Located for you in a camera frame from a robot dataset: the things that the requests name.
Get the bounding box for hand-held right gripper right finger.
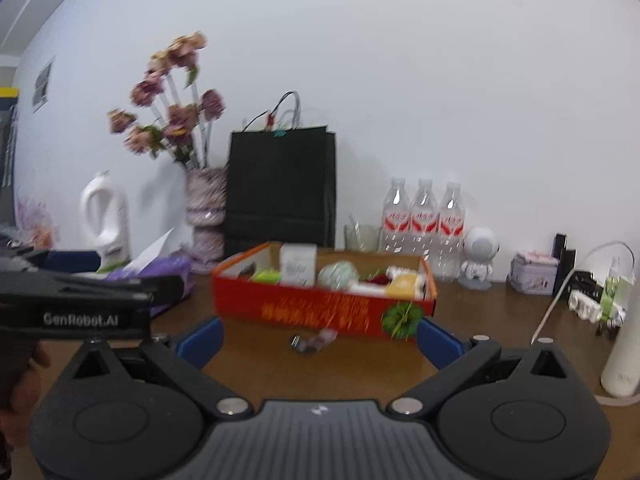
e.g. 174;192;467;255
390;317;575;418

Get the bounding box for orange cardboard box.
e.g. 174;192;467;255
211;241;438;343

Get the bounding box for person's left hand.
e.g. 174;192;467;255
0;347;52;448

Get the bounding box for dried pink flowers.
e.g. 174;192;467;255
107;31;227;170

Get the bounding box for black paper bag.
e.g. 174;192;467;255
223;91;337;261

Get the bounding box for iridescent plastic wrap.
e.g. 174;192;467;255
317;260;361;291

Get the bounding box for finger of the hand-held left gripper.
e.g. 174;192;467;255
0;249;101;275
60;275;187;317

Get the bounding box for black box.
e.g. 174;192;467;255
559;247;577;295

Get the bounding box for wall vent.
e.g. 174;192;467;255
32;61;54;108

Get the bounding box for mottled purple vase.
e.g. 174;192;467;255
186;166;228;275

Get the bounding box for white thermos bottle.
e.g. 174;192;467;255
600;260;640;396

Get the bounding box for small white round fan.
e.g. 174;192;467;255
459;227;502;291

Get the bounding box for small white carton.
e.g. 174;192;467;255
279;242;318;288

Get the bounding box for light green spray bottle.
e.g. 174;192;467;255
600;256;623;321

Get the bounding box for clear water bottle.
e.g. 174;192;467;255
437;181;467;281
382;177;413;256
410;178;440;261

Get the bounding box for small pinkish plastic bag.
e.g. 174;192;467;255
311;329;340;353

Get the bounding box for clear glass cup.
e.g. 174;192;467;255
344;215;382;252

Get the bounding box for pale tin box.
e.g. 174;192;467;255
507;250;560;295

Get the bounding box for white detergent jug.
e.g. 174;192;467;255
79;171;132;273

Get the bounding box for white and yellow plush toy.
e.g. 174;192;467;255
385;272;426;301

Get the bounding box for white cable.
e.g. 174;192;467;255
531;241;636;346

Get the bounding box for metal hair clip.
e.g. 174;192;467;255
291;335;321;356

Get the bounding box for purple tissue pack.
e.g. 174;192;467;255
102;227;195;301

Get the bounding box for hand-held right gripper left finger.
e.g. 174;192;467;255
71;316;251;420

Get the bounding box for pink cellophane bundle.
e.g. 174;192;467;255
15;195;53;251

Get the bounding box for white power strip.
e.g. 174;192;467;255
567;287;628;323

